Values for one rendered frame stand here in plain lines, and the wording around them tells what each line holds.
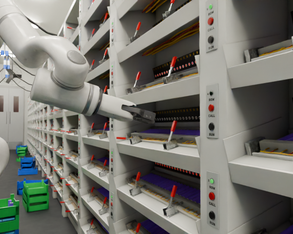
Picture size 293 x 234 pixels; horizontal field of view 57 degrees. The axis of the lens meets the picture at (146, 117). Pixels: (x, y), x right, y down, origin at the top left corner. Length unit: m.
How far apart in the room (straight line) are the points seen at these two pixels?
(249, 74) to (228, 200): 0.27
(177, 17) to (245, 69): 0.32
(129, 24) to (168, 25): 0.48
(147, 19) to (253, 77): 0.88
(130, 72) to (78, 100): 0.60
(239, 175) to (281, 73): 0.22
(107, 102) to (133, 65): 0.59
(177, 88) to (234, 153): 0.26
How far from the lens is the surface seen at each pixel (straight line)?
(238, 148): 0.62
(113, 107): 0.71
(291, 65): 0.52
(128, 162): 1.25
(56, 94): 0.69
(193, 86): 0.71
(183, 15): 0.80
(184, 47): 1.13
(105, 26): 1.47
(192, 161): 0.71
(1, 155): 1.00
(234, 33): 0.65
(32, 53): 0.76
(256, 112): 0.67
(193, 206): 0.85
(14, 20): 0.85
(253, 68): 0.56
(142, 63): 1.29
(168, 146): 0.82
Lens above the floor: 0.83
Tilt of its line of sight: 2 degrees up
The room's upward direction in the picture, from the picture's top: straight up
